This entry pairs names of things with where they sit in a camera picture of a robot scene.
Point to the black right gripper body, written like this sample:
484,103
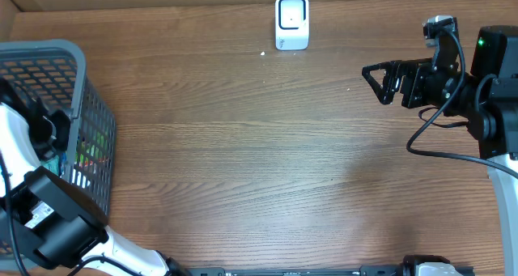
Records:
424,83

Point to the green snack bag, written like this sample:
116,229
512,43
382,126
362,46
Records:
91,150

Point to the blue snack wrapper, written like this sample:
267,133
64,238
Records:
73,172

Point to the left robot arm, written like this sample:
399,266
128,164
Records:
44,218

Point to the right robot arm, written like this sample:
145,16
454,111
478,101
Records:
484,95

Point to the white barcode scanner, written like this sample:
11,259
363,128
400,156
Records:
291,24

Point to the grey plastic basket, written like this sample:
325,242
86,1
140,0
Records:
55,71

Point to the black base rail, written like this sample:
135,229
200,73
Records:
411,265

